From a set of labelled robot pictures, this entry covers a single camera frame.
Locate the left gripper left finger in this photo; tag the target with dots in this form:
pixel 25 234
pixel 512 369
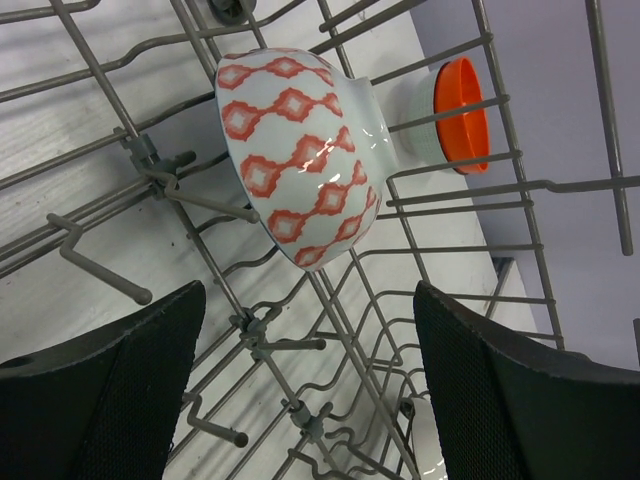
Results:
pixel 105 404

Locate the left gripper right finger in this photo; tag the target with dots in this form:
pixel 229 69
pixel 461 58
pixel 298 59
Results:
pixel 509 407

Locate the grey wire dish rack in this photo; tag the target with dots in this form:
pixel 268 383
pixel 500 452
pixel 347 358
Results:
pixel 117 189

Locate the small orange bowl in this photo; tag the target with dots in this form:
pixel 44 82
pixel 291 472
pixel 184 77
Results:
pixel 464 136

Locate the small white bowl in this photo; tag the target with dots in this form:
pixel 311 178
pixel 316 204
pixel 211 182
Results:
pixel 424 438

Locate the red patterned white bowl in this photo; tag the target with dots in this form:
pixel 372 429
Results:
pixel 310 147

